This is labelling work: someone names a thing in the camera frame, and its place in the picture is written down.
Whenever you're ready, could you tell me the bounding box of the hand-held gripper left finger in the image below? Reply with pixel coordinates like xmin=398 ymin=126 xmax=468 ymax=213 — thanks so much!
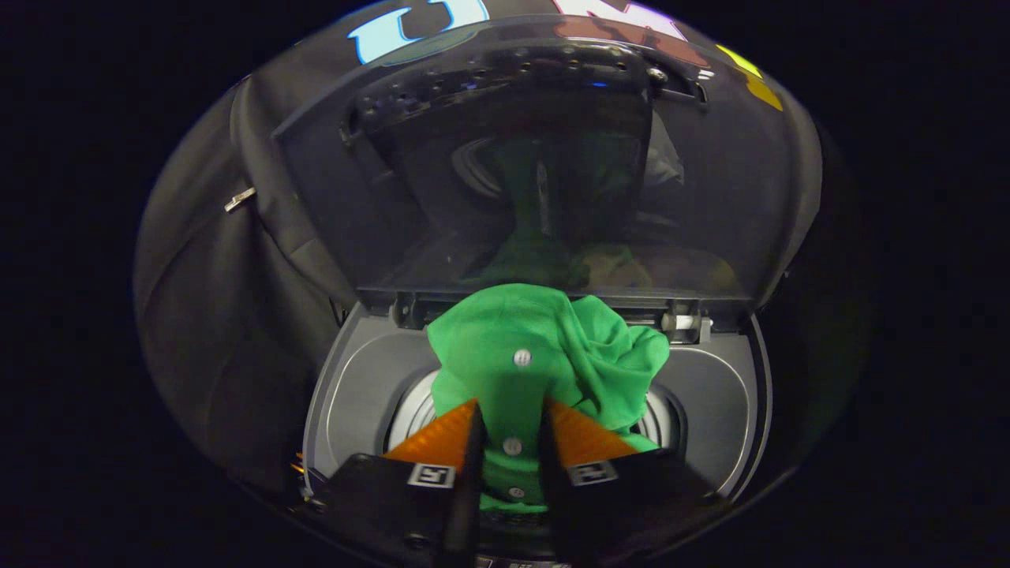
xmin=304 ymin=397 xmax=484 ymax=568

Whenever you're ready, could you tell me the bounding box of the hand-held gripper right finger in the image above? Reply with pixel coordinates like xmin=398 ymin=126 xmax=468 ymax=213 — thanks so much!
xmin=541 ymin=397 xmax=731 ymax=568

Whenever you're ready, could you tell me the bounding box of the green polo shirt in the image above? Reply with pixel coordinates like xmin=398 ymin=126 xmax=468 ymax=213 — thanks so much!
xmin=426 ymin=282 xmax=671 ymax=514

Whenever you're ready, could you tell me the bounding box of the transparent washing machine lid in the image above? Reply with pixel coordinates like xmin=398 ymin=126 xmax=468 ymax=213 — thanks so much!
xmin=272 ymin=16 xmax=823 ymax=305

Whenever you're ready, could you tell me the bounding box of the black backdrop cloth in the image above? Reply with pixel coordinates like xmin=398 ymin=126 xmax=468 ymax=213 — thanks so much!
xmin=134 ymin=0 xmax=821 ymax=506

